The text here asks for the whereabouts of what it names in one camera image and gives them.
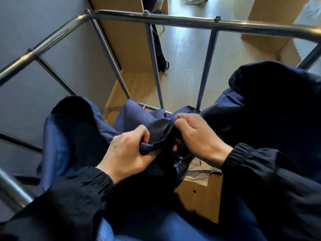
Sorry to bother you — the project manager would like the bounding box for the person's left forearm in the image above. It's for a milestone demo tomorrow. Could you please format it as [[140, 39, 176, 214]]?
[[0, 166, 116, 241]]

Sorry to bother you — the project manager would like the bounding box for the person's right hand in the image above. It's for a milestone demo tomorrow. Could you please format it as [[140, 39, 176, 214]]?
[[173, 112, 234, 170]]

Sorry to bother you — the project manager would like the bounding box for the dark grey backpack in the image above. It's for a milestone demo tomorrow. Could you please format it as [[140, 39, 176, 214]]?
[[141, 0, 170, 73]]

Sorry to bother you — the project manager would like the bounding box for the navy blue fabric laundry bag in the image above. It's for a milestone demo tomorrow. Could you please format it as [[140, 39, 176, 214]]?
[[37, 60, 321, 241]]

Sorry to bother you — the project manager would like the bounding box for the person's right forearm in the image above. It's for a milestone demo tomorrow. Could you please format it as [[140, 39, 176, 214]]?
[[222, 142, 321, 241]]

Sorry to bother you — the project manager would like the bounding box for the white duvet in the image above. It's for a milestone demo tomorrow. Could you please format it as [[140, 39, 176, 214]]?
[[184, 158, 222, 186]]

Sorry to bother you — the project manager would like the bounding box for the light wooden desk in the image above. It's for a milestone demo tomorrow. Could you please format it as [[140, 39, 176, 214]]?
[[88, 0, 169, 73]]

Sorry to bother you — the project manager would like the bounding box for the chrome metal cart frame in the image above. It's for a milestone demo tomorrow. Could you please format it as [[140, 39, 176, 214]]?
[[0, 8, 321, 214]]

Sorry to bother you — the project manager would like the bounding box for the light wooden cabinet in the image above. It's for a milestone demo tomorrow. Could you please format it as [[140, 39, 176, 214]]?
[[240, 0, 311, 54]]

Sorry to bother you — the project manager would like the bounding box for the person's left hand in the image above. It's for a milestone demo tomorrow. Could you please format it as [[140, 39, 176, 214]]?
[[96, 125, 162, 184]]

